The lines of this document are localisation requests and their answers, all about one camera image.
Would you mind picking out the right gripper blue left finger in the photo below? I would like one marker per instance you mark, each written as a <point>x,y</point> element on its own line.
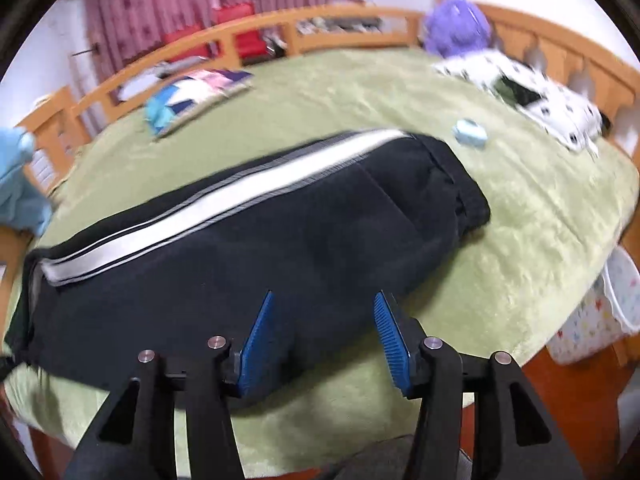
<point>133,434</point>

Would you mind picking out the white black-dotted pillow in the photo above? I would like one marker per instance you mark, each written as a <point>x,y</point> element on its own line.
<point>567,116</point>

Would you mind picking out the colourful geometric pillow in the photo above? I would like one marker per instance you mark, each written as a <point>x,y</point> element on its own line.
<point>194,93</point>

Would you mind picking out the small light blue object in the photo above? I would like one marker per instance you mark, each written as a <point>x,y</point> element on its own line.
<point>468,132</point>

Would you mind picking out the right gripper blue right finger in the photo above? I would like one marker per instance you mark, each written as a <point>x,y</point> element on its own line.
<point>515,437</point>

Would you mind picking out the green plush bed blanket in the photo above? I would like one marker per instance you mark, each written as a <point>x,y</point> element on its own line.
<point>555,217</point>

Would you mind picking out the white patterned storage basket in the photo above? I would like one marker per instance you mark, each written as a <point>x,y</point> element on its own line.
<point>607,313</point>

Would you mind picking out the black pants with white stripe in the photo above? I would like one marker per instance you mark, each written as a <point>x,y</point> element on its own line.
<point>322,227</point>

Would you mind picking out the wooden bed frame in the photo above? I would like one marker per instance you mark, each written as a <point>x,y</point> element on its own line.
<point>300,35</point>

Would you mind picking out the light blue plush toy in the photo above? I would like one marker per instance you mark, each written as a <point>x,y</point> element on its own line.
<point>23,206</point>

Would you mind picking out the purple fluffy plush toy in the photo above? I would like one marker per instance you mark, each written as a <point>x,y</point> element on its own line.
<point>456,27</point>

